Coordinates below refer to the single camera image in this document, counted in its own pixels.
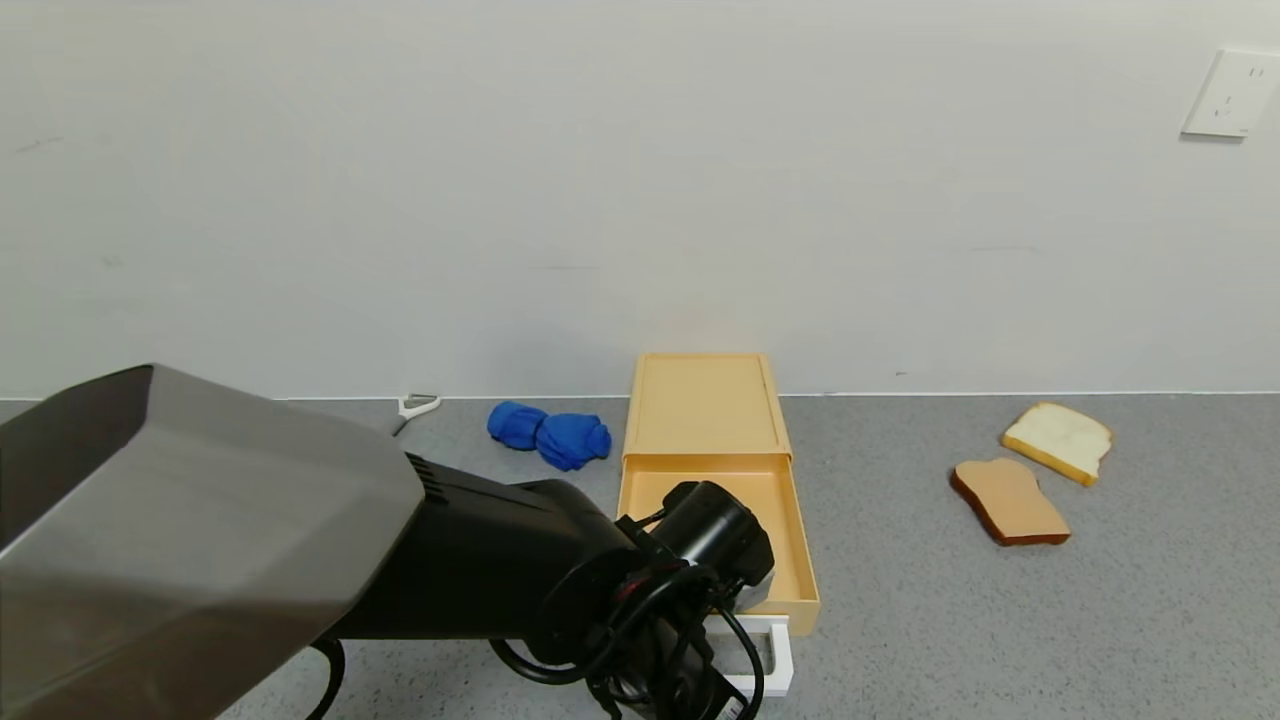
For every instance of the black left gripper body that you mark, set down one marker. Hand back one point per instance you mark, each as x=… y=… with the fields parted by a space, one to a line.
x=727 y=703

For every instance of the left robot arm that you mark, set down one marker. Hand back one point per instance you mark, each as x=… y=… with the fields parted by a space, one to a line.
x=200 y=540

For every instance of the crumpled blue cloth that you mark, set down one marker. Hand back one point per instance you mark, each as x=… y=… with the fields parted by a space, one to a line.
x=570 y=438

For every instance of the brown toast slice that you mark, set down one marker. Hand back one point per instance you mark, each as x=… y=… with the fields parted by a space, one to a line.
x=1012 y=502

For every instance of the white bread slice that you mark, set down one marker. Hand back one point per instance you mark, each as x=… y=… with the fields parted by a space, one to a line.
x=1058 y=436

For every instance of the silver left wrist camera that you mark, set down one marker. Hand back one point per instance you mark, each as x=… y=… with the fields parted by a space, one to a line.
x=757 y=597

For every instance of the white wall socket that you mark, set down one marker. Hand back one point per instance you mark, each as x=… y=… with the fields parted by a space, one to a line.
x=1232 y=92

